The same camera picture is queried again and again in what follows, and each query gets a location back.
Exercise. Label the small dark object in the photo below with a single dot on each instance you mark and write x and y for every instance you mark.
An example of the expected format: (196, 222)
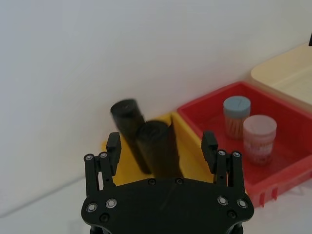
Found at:
(310, 39)

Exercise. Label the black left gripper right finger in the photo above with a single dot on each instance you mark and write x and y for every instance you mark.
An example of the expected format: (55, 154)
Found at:
(210, 151)

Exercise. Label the clear jar with blue lid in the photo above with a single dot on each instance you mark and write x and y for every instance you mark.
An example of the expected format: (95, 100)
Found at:
(236, 109)

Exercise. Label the cream plastic bin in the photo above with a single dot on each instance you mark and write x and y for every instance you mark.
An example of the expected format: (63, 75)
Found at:
(285, 68)

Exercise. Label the black cylindrical roll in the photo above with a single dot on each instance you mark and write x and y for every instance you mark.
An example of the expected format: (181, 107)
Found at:
(158, 151)
(128, 122)

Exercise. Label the red plastic bin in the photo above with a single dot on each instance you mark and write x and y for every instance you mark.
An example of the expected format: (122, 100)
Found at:
(287, 170)

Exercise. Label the yellow plastic bin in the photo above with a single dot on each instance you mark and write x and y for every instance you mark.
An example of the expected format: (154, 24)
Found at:
(192, 146)

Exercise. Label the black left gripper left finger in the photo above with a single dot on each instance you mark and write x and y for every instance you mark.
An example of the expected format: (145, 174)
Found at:
(112, 151)

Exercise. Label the clear jar with pink lid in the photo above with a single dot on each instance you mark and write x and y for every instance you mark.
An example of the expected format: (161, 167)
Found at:
(260, 139)

